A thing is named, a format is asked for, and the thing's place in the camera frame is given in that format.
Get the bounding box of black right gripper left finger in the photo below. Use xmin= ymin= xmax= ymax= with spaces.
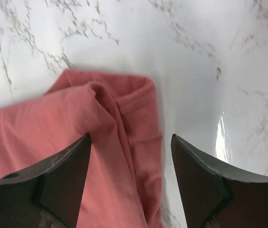
xmin=0 ymin=134 xmax=92 ymax=228

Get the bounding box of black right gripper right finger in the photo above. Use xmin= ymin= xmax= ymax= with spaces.
xmin=171 ymin=134 xmax=268 ymax=228

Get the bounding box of pink t-shirt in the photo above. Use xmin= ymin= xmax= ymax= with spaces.
xmin=0 ymin=69 xmax=163 ymax=228

